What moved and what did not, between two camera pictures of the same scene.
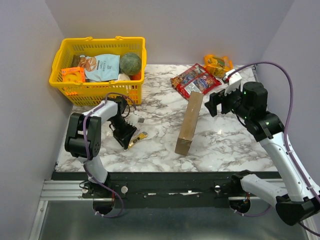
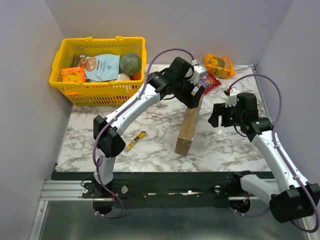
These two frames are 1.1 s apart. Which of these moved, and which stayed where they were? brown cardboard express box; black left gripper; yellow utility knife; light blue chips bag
Moved: black left gripper
Stayed: brown cardboard express box; light blue chips bag; yellow utility knife
